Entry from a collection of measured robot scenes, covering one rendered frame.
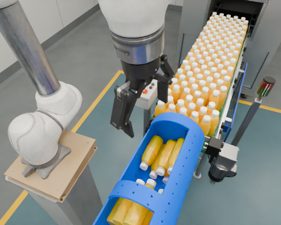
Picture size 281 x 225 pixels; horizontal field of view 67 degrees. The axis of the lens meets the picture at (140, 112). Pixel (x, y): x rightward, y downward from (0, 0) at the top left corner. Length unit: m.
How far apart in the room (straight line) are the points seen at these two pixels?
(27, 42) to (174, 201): 0.78
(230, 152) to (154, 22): 1.21
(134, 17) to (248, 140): 2.51
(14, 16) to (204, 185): 2.00
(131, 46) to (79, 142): 0.88
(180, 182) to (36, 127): 0.62
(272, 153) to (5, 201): 2.72
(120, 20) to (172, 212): 0.71
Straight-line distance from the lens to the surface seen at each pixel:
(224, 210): 2.23
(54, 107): 1.02
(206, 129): 1.29
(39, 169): 1.13
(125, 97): 0.41
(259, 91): 1.40
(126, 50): 0.35
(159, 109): 1.30
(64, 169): 1.11
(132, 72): 0.39
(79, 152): 1.13
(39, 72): 0.94
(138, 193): 0.82
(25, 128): 0.96
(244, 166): 2.51
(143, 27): 0.32
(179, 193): 0.89
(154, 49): 0.36
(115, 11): 0.31
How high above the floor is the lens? 1.99
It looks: 47 degrees down
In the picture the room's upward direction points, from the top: straight up
